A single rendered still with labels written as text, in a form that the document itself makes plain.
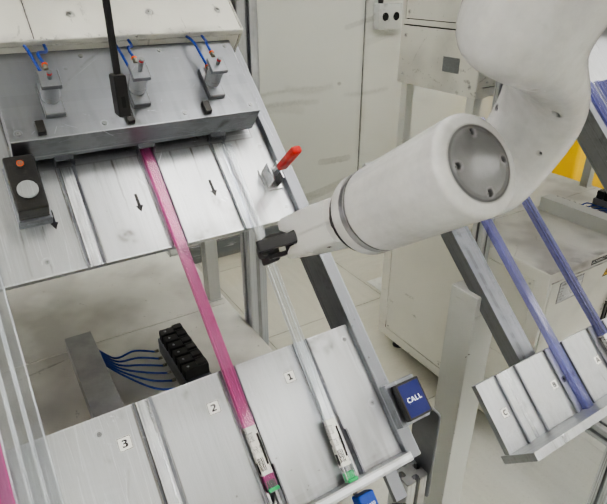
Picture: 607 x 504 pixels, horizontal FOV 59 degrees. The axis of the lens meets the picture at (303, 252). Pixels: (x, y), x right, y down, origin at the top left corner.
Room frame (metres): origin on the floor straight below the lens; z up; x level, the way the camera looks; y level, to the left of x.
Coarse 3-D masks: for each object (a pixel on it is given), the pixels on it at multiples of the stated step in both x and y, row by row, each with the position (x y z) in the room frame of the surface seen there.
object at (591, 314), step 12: (528, 204) 0.87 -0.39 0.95; (540, 216) 0.86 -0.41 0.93; (540, 228) 0.84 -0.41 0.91; (552, 240) 0.83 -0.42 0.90; (552, 252) 0.81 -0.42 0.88; (564, 264) 0.80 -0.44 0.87; (564, 276) 0.79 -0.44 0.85; (576, 288) 0.77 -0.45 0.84; (588, 300) 0.76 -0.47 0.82; (588, 312) 0.74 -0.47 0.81; (600, 324) 0.73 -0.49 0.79
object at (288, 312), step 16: (224, 144) 0.80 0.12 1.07; (240, 176) 0.77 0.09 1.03; (240, 192) 0.75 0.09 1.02; (256, 224) 0.71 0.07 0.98; (256, 240) 0.70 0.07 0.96; (272, 272) 0.66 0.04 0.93; (288, 304) 0.63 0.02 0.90; (288, 320) 0.61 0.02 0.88; (304, 352) 0.58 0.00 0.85; (304, 368) 0.57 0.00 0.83; (320, 384) 0.56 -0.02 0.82; (320, 400) 0.54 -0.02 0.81; (320, 416) 0.53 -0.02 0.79
